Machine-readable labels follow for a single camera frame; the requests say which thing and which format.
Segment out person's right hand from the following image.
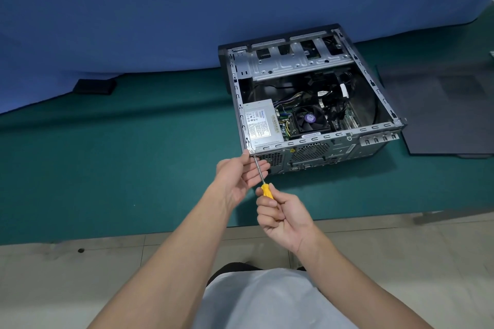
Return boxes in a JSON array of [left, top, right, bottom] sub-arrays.
[[255, 181, 316, 259]]

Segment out person's left hand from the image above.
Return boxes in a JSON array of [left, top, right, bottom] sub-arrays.
[[214, 149, 271, 213]]

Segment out yellow-handled screwdriver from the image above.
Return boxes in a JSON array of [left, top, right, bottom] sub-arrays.
[[252, 155, 276, 201]]

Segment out silver power supply unit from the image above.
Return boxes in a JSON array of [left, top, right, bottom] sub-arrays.
[[242, 98, 287, 150]]

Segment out silver metal drive cage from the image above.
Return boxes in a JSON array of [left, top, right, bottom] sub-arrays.
[[246, 33, 354, 82]]

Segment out desktop computer case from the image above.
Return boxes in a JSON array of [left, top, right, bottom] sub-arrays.
[[217, 23, 409, 176]]

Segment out black side panel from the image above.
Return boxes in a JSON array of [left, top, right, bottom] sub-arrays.
[[376, 56, 494, 159]]

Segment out person's left forearm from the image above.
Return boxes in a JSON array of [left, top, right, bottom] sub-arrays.
[[87, 181, 249, 329]]

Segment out person's right forearm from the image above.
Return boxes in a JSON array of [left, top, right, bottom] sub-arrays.
[[296, 230, 434, 329]]

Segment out person's black shorts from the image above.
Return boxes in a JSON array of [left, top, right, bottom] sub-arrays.
[[206, 261, 308, 288]]

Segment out person's white shirt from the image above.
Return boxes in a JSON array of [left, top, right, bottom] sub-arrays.
[[192, 267, 360, 329]]

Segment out green floor mat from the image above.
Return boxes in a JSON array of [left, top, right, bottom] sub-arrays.
[[0, 4, 494, 247]]

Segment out black flat base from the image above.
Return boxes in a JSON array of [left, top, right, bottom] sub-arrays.
[[72, 78, 118, 96]]

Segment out blue cloth curtain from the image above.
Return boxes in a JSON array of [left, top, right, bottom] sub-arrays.
[[0, 0, 494, 115]]

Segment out yellow and black cable bundle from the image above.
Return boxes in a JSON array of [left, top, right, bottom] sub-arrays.
[[273, 91, 310, 137]]

